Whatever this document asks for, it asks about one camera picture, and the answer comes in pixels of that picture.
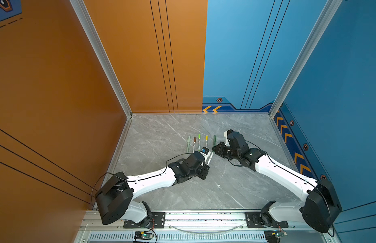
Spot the white cable on rail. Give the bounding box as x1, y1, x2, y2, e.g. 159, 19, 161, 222
169, 224, 243, 234

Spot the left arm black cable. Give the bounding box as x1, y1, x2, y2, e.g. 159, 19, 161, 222
90, 172, 122, 211

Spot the white pen brown end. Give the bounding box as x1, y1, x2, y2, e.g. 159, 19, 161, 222
192, 137, 197, 152

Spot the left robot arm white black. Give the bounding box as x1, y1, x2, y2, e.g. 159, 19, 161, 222
95, 147, 212, 228

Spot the white pen green tip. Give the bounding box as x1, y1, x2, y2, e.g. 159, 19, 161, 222
206, 152, 213, 166

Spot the right aluminium corner post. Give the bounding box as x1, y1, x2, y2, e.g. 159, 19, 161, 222
269, 0, 342, 118

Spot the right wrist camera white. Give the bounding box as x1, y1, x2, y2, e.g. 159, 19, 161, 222
224, 129, 234, 146

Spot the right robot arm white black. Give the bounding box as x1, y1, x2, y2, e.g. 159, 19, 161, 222
212, 130, 342, 233

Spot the aluminium front rail frame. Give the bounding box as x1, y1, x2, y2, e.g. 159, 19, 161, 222
74, 210, 341, 243

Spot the white pen dark green end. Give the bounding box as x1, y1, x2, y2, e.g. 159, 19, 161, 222
187, 136, 191, 153

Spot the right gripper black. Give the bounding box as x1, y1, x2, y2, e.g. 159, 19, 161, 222
210, 142, 241, 161

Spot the right green circuit board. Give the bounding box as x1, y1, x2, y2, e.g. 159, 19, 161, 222
264, 231, 288, 243

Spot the green circuit board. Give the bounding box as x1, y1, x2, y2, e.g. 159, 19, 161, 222
264, 231, 288, 243
133, 231, 156, 243

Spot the aluminium corner post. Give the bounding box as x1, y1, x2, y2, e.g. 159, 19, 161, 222
269, 0, 342, 118
70, 0, 132, 118

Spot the white pen light green end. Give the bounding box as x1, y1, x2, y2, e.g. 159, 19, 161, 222
197, 134, 201, 151

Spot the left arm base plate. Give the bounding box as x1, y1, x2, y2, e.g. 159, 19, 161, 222
123, 212, 166, 229

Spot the left aluminium corner post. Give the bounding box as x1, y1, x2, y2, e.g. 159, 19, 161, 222
70, 0, 132, 118

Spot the left green circuit board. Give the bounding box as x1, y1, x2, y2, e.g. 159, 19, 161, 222
133, 231, 156, 243

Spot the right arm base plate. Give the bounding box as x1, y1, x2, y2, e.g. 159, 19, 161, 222
245, 211, 289, 228

